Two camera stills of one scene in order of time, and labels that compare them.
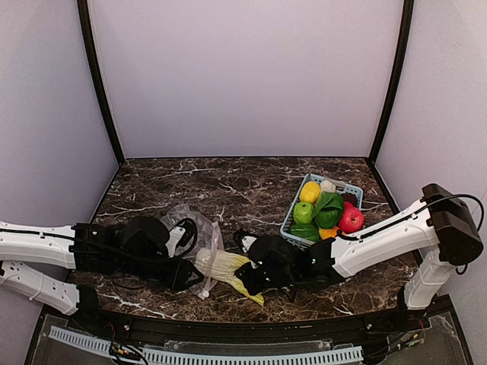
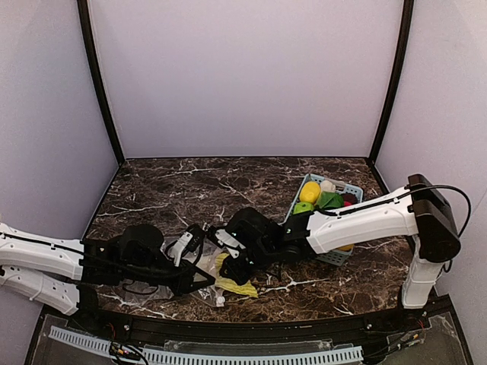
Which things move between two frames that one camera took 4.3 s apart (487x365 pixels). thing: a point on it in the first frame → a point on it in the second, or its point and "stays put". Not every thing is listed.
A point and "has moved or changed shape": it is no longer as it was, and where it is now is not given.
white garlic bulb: [328, 186] stays put
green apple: [303, 212] stays put
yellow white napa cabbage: [223, 265] has moved or changed shape
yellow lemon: [310, 192] stays put
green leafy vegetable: [328, 210] stays put
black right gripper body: [251, 275] → [236, 261]
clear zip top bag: [208, 255] has moved or changed shape
